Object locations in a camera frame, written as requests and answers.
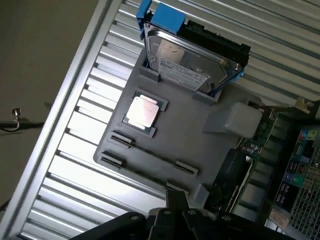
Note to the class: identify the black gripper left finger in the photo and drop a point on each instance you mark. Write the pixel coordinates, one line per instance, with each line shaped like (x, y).
(172, 201)

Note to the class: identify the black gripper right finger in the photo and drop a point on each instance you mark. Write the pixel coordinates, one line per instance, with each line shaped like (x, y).
(183, 201)

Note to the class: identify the black graphics card green board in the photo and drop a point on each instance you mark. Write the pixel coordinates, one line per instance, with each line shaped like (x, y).
(232, 175)

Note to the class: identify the grey plastic parts rack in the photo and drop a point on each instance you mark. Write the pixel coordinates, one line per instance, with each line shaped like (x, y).
(185, 140)

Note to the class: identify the silver CPU chip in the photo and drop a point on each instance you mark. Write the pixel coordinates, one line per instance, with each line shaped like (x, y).
(142, 111)

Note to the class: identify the white plastic block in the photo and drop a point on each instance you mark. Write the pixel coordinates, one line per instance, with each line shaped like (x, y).
(241, 120)

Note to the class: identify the black PC case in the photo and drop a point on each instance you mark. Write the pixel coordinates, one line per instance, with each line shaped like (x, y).
(302, 175)

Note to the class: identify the hard disk with blue carrier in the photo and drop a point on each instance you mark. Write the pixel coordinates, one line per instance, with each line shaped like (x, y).
(190, 57)

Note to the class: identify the small metal floor bolt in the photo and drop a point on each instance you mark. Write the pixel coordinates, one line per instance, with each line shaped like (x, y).
(17, 111)

